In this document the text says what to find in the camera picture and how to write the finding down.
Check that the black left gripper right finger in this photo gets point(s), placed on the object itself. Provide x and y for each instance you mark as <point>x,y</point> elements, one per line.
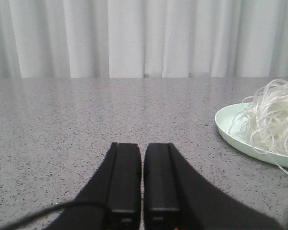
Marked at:
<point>177,197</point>

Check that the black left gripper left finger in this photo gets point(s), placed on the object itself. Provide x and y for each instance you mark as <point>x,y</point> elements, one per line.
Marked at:
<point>117,185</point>

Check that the white vermicelli noodle bundle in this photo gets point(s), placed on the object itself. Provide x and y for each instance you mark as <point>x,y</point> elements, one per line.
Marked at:
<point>263,123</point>

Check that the white pleated curtain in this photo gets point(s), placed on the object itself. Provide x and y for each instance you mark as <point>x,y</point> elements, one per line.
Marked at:
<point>143,38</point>

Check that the pale green round plate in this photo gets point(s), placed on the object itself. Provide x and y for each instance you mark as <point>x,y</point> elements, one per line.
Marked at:
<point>227,123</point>

